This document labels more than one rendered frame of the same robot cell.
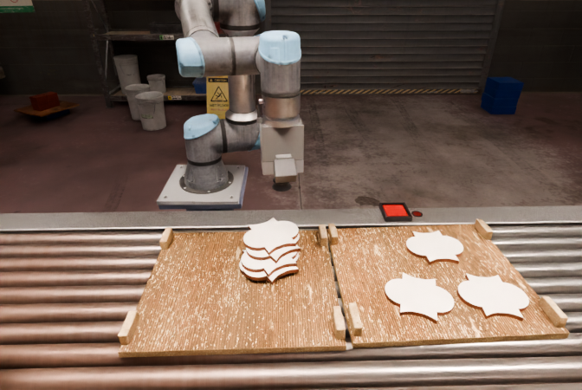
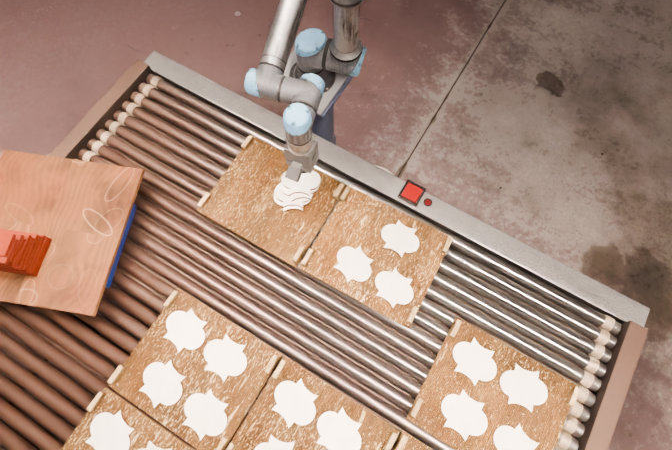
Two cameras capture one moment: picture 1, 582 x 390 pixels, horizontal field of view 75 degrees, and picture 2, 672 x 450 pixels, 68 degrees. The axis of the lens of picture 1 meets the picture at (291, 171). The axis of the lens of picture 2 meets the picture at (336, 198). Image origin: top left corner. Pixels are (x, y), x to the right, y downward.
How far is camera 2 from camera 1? 1.14 m
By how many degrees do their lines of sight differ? 44
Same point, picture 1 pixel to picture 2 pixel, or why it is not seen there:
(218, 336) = (241, 227)
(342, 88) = not seen: outside the picture
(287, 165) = (294, 172)
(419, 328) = (337, 280)
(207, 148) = (309, 65)
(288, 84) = (296, 141)
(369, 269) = (345, 231)
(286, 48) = (293, 129)
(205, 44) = (261, 85)
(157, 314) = (221, 197)
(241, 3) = not seen: outside the picture
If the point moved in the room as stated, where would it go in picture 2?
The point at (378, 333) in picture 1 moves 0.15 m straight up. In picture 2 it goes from (314, 270) to (312, 257)
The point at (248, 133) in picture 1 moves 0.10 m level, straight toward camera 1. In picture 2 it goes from (344, 67) to (332, 88)
